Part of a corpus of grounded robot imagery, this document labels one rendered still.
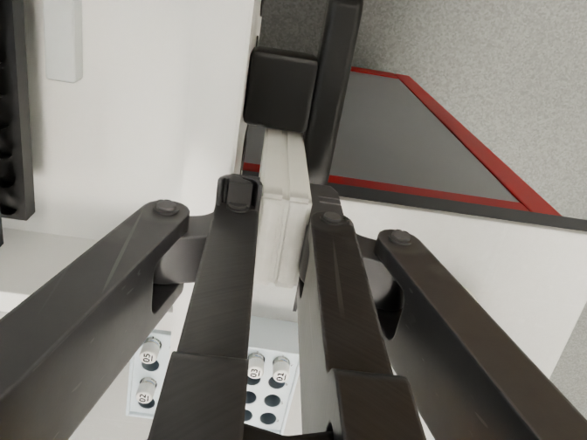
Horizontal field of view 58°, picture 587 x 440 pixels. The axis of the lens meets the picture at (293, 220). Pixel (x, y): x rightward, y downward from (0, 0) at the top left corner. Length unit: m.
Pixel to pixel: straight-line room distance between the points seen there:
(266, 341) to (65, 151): 0.20
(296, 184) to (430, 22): 1.00
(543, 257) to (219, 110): 0.31
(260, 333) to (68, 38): 0.24
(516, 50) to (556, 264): 0.81
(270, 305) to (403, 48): 0.80
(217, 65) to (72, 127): 0.14
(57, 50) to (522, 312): 0.37
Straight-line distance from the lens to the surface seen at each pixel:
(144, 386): 0.42
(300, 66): 0.19
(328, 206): 0.17
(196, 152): 0.19
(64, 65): 0.28
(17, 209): 0.28
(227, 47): 0.18
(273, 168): 0.17
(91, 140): 0.30
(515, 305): 0.46
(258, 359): 0.40
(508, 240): 0.42
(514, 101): 1.23
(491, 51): 1.19
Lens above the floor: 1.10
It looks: 64 degrees down
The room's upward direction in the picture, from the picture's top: 178 degrees clockwise
